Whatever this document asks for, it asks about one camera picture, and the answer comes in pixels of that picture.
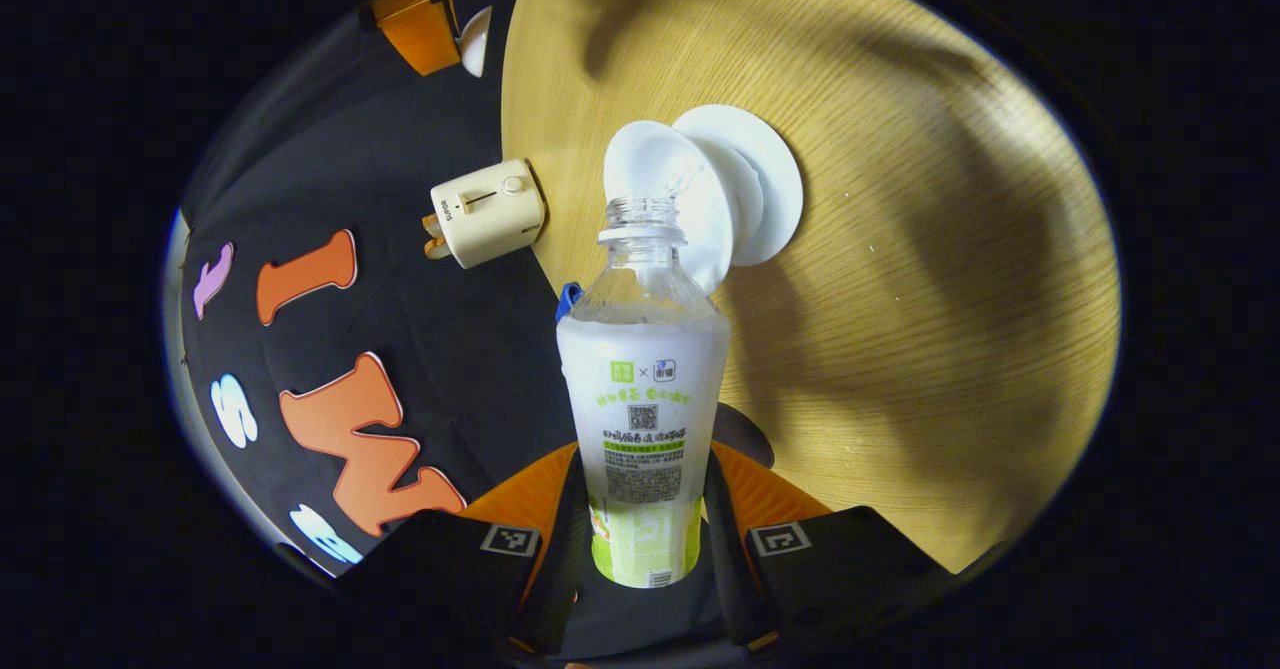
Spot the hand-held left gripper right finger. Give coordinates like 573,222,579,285
703,444,951,650

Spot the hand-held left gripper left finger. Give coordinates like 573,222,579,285
335,441,593,658

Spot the dark round coaster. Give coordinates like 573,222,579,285
713,402,776,470

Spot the clear water bottle green label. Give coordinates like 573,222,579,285
555,196,733,590

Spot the white teacup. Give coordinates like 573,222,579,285
603,121,736,296

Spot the white toaster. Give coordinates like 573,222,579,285
430,158,547,270

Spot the white saucer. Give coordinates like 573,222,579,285
672,104,804,267

